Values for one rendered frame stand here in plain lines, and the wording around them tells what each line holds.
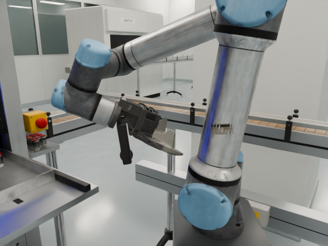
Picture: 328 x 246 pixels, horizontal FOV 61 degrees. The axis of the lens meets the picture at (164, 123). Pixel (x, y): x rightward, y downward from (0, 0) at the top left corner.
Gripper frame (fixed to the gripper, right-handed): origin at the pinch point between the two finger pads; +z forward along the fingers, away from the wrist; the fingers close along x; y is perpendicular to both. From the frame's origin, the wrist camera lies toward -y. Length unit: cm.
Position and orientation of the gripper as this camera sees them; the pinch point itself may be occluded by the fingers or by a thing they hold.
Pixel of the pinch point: (176, 146)
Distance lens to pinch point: 78.8
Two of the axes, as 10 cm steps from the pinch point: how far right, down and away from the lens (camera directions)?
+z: 9.0, 3.6, 2.4
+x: -1.4, -2.8, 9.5
